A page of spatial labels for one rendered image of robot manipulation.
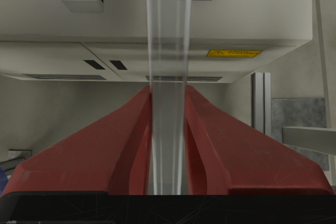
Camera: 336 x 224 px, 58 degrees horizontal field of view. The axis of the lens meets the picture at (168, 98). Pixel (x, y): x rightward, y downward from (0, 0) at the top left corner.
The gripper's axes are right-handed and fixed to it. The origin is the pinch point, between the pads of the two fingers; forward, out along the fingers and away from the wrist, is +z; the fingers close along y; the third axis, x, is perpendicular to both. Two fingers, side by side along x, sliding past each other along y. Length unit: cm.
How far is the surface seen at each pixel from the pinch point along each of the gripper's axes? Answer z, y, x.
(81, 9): 33.3, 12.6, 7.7
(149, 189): 3.3, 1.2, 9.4
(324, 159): 62, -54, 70
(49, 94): 77, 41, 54
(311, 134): 52, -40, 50
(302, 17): 33.7, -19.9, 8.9
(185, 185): 3.6, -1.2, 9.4
